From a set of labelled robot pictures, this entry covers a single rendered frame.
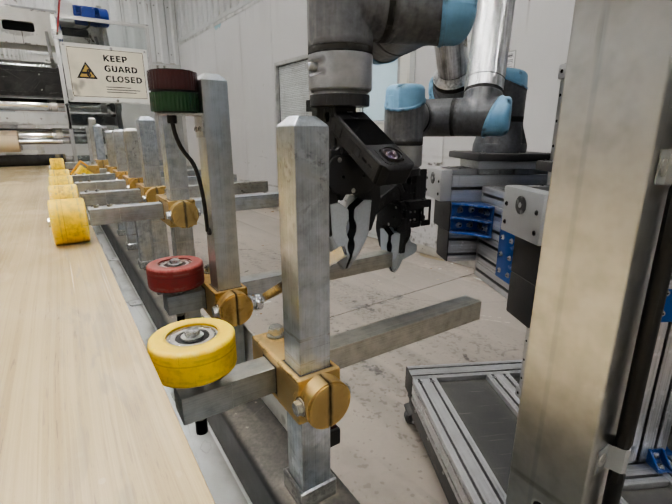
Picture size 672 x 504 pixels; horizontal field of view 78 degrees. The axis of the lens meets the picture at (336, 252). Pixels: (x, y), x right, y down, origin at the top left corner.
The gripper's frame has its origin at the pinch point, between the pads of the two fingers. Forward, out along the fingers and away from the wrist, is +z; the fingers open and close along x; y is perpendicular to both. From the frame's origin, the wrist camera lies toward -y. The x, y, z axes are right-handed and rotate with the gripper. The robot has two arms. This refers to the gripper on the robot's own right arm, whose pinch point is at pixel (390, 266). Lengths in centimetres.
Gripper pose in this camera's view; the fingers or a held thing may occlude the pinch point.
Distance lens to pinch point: 87.7
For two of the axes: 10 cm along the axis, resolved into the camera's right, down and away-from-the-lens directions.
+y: 8.3, -1.5, 5.3
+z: 0.0, 9.6, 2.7
